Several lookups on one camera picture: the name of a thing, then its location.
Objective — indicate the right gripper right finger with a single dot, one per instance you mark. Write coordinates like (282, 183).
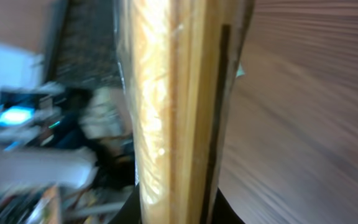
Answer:
(223, 212)

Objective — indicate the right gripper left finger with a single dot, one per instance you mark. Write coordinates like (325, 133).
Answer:
(130, 213)

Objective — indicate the teal snack packet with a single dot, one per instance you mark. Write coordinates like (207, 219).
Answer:
(240, 71)

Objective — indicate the orange spaghetti pack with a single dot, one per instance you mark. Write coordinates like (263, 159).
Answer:
(179, 61)

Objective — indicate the grey plastic mesh basket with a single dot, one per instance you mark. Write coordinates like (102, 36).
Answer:
(80, 49)

